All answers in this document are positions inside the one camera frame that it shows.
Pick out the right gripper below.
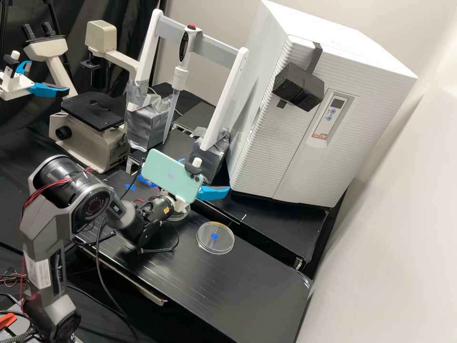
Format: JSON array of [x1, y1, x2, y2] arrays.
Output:
[[170, 157, 230, 215]]

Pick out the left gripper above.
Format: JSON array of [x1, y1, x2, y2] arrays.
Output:
[[0, 60, 71, 101]]

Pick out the petri dish lid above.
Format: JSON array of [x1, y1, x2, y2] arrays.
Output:
[[195, 221, 236, 255]]

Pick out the left phone holder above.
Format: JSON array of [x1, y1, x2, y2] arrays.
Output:
[[2, 50, 21, 79]]

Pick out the petri dish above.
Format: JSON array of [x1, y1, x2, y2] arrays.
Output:
[[167, 207, 190, 223]]

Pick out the black tray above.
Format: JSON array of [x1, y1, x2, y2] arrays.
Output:
[[172, 101, 216, 137]]

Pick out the cream microscope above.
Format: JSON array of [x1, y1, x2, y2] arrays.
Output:
[[22, 20, 140, 175]]

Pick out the white pipette stand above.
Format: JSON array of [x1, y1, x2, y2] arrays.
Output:
[[125, 9, 250, 179]]

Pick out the incubator door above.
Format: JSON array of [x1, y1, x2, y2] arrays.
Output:
[[228, 34, 397, 209]]

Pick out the pipette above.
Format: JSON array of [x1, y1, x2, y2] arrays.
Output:
[[163, 22, 198, 144]]

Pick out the white incubator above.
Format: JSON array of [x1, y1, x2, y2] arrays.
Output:
[[228, 0, 419, 210]]

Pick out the right wrist camera phone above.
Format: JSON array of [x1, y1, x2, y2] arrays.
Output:
[[141, 148, 205, 212]]

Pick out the black cable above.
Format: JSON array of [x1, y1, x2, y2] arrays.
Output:
[[95, 171, 146, 324]]

